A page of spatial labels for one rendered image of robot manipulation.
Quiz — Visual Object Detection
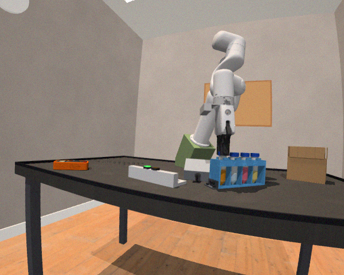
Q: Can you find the orange digital multimeter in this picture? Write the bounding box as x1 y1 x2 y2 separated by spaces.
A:
53 160 88 170

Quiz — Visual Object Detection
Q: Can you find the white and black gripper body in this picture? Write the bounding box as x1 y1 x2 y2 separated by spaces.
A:
213 104 235 136

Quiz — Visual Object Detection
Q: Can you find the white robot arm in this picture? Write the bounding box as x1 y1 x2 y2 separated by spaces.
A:
190 31 246 147

